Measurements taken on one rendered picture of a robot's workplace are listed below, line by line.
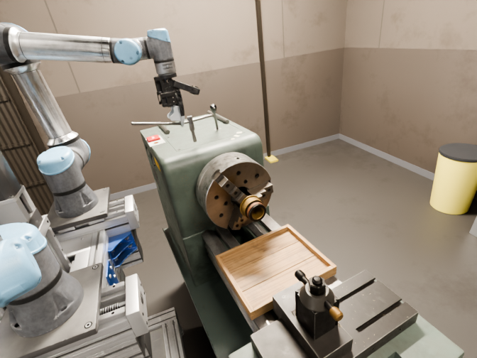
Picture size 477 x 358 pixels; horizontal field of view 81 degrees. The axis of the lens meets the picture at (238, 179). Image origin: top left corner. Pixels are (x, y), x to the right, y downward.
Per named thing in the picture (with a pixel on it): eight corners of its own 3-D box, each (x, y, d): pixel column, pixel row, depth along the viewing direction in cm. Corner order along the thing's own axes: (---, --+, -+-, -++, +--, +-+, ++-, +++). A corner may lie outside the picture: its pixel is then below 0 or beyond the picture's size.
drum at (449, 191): (482, 209, 253) (502, 152, 226) (454, 221, 243) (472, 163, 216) (443, 191, 283) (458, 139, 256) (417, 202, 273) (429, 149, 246)
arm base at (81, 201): (52, 222, 101) (40, 199, 97) (60, 202, 114) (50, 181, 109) (96, 210, 105) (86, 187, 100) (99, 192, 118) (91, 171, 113)
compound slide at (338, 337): (272, 307, 82) (272, 295, 80) (300, 291, 86) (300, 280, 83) (320, 372, 66) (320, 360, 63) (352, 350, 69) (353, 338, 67)
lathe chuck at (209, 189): (198, 225, 124) (197, 158, 111) (259, 212, 137) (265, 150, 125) (205, 236, 117) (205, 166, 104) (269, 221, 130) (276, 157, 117)
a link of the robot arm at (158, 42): (145, 30, 103) (167, 28, 104) (152, 62, 108) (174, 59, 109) (143, 30, 96) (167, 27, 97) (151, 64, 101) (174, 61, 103)
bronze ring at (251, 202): (235, 196, 109) (245, 207, 102) (255, 189, 112) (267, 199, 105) (237, 215, 113) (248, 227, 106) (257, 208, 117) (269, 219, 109)
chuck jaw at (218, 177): (229, 194, 118) (211, 178, 111) (237, 185, 118) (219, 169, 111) (240, 206, 109) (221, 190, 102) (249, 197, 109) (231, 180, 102)
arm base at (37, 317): (3, 349, 60) (-23, 319, 55) (25, 295, 72) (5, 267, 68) (79, 321, 63) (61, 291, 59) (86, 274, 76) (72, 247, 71)
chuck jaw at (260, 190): (243, 186, 119) (266, 175, 123) (245, 195, 122) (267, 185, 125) (255, 197, 110) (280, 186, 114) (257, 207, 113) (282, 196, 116)
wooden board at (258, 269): (216, 263, 115) (214, 256, 113) (288, 230, 127) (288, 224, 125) (251, 320, 91) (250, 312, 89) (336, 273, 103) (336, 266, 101)
